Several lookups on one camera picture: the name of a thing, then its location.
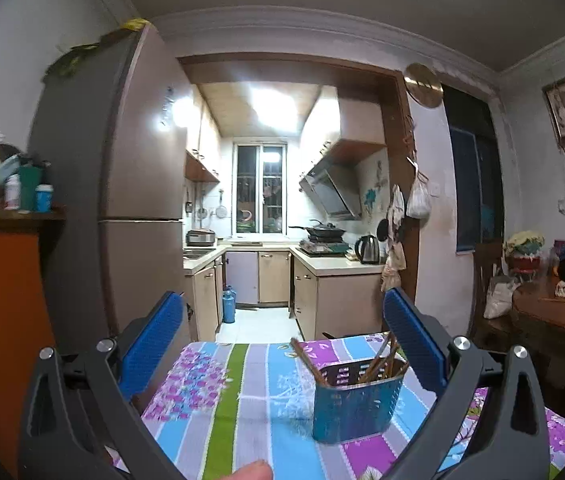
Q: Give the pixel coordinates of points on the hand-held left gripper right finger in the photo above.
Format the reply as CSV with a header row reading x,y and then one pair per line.
x,y
415,340

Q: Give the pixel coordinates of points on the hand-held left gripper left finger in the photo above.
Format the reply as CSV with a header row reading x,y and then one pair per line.
x,y
152,340

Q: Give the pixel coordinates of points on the blue perforated utensil holder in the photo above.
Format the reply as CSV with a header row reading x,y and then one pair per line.
x,y
352,410

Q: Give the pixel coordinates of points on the set of wooden chopsticks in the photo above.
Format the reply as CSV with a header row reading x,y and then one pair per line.
x,y
307,361

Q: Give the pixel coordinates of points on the wooden side table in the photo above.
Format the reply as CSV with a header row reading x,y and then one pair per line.
x,y
552,325

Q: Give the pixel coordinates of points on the flower pot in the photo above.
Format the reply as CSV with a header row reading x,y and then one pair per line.
x,y
523,252

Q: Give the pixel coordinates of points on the hanging beige cloth bag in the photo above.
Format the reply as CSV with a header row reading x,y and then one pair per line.
x,y
394,270

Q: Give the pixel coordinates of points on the kitchen base cabinets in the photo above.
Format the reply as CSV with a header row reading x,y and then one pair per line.
x,y
342,300

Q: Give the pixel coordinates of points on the blue water bottle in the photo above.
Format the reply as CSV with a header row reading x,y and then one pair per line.
x,y
228,306

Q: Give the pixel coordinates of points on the wooden chair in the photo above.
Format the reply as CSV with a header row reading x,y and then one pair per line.
x,y
487,265

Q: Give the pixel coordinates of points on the steel electric kettle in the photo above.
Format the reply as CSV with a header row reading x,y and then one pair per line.
x,y
368,250

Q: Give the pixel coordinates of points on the colourful floral tablecloth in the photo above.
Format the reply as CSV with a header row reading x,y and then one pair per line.
x,y
252,390

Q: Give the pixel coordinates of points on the gas stove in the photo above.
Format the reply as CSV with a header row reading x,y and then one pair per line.
x,y
325,248

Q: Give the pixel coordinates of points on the hanging white plastic bag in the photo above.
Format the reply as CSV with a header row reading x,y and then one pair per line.
x,y
418,202

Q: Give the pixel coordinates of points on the black wok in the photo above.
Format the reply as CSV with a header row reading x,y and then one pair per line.
x,y
325,232

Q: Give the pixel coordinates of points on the dark window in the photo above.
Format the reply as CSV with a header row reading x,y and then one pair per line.
x,y
475,175

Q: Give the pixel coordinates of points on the orange wooden cabinet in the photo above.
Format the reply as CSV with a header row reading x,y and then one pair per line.
x,y
2,310

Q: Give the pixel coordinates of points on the steel range hood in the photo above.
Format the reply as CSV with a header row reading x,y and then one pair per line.
x,y
330,190

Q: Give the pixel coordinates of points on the grey three-door refrigerator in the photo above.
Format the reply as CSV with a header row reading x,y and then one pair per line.
x,y
132,160

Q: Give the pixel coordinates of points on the barred kitchen window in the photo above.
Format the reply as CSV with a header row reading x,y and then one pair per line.
x,y
260,190

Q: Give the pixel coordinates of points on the white medicine bottle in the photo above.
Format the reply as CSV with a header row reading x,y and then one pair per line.
x,y
12,194

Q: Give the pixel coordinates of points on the pale blue tissue pack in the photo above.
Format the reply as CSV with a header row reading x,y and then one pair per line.
x,y
5,169

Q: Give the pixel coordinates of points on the refrigerator door sticker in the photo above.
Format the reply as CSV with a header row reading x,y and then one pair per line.
x,y
167,107

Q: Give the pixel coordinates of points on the yellow-green bundle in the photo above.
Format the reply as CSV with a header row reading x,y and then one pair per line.
x,y
136,24

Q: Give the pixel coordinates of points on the white wall switch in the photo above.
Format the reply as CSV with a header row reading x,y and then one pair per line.
x,y
434,187

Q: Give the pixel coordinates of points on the kitchen wall cabinets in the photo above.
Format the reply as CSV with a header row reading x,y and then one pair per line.
x,y
202,150

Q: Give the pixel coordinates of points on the gold round wall clock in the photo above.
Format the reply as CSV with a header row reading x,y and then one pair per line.
x,y
423,85

